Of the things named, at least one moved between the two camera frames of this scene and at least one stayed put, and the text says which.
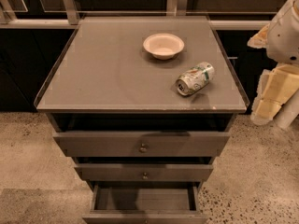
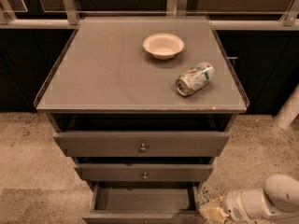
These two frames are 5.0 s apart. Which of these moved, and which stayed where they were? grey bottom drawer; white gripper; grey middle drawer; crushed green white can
Moved: white gripper
Stayed: grey bottom drawer; crushed green white can; grey middle drawer
